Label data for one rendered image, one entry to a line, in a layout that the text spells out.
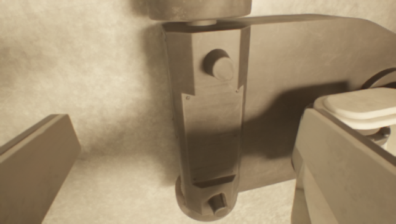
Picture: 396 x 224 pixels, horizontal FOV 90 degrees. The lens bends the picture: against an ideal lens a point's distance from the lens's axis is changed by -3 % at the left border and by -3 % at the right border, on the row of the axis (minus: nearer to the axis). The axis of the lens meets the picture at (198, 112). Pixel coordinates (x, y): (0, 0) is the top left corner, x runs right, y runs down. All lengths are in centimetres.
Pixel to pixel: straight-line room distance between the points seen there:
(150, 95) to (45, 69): 25
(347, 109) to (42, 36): 63
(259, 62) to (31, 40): 50
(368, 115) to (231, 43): 25
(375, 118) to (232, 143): 26
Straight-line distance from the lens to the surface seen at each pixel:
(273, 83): 47
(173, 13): 36
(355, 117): 42
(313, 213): 29
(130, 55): 55
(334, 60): 55
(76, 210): 90
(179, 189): 67
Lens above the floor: 53
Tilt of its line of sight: 58 degrees down
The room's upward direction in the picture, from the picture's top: 155 degrees clockwise
